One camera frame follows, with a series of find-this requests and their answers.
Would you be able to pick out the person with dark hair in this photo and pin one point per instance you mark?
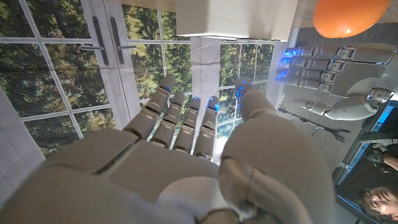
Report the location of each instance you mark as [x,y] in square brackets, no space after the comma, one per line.
[382,202]

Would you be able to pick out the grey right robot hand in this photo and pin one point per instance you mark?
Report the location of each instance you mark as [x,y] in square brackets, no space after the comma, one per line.
[174,174]

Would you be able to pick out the person's gloved forearm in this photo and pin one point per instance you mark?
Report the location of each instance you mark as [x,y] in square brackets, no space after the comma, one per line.
[377,149]

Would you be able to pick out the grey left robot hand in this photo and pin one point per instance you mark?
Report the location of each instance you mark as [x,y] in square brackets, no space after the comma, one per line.
[351,74]

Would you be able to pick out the orange ball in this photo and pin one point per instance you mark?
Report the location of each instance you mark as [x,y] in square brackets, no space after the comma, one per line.
[348,17]

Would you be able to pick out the white tray box black frame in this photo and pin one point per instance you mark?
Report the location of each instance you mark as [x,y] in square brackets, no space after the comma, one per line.
[236,18]

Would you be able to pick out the printed window backdrop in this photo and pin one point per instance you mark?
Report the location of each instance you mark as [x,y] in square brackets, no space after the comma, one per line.
[62,68]

